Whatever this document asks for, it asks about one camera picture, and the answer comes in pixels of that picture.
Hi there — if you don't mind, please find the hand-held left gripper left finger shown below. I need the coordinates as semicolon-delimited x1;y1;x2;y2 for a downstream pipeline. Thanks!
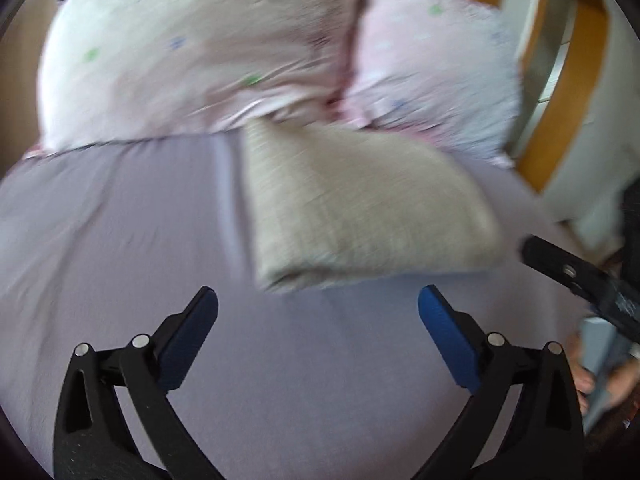
52;286;224;480

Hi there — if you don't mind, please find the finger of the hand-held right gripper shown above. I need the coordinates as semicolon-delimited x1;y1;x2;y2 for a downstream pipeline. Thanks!
520;235;640;332

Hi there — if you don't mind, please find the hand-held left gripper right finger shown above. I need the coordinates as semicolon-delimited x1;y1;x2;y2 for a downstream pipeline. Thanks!
416;284;587;480

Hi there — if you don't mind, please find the beige cloth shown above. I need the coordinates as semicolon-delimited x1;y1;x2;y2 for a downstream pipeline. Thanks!
239;119;507;294

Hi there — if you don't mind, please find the person's right hand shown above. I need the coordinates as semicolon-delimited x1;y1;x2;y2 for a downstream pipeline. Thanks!
566;334;640;413

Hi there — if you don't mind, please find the lavender bed sheet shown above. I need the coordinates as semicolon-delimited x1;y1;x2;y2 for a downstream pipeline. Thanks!
0;129;627;480

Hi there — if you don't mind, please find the pink dotted pillow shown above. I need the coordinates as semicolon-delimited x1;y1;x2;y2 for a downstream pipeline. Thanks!
334;0;525;170

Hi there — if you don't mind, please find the white dotted pillow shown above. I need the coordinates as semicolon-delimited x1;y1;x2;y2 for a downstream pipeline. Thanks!
37;0;368;154

